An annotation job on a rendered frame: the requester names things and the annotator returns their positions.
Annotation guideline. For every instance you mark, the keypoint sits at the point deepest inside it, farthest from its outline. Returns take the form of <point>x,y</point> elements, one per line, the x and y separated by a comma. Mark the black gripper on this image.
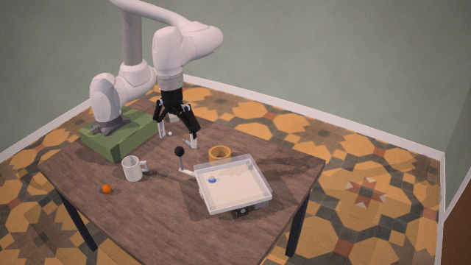
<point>174,105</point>

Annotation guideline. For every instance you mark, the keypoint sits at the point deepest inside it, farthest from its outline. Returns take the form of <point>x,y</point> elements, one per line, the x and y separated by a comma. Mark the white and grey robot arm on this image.
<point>171,50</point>

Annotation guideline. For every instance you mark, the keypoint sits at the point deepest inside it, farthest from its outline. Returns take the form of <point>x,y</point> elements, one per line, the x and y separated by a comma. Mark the small orange ball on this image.
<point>106,188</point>

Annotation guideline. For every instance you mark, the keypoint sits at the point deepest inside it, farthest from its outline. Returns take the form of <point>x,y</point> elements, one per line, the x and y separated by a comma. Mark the white ceramic mug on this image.
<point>132,168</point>

